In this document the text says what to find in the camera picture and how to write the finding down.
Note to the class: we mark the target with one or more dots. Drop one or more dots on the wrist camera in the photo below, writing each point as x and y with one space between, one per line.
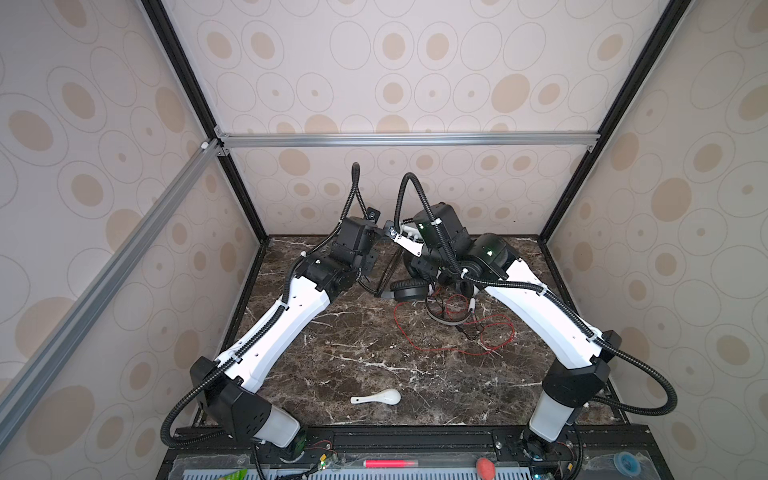
372 214
407 237

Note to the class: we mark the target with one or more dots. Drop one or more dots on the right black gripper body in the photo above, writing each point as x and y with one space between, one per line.
432 255

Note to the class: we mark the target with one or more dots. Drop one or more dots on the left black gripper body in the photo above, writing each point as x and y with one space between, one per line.
366 260

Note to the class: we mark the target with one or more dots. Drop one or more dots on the black blue headphones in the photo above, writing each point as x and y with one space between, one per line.
414 282

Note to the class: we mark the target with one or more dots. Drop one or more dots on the blue tape roll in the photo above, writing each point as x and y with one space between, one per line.
627 465

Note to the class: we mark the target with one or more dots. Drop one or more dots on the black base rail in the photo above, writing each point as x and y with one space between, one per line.
423 452

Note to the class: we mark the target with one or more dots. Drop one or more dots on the white black headphones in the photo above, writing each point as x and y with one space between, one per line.
454 310

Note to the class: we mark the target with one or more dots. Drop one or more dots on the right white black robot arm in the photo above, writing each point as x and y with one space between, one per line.
582 352

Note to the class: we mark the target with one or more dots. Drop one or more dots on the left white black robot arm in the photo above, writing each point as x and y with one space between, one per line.
227 387

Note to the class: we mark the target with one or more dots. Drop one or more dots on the silver aluminium left rail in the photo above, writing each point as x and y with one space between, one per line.
48 361

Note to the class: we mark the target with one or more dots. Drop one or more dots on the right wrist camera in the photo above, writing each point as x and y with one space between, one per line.
407 237

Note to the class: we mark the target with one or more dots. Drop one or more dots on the silver aluminium rail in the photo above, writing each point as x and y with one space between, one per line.
228 141
48 361

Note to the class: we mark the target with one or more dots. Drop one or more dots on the silver aluminium back rail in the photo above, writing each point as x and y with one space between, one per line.
228 141

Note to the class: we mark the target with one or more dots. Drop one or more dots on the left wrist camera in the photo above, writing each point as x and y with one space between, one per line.
372 214

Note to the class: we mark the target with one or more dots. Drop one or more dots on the white ceramic spoon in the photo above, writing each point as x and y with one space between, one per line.
386 397

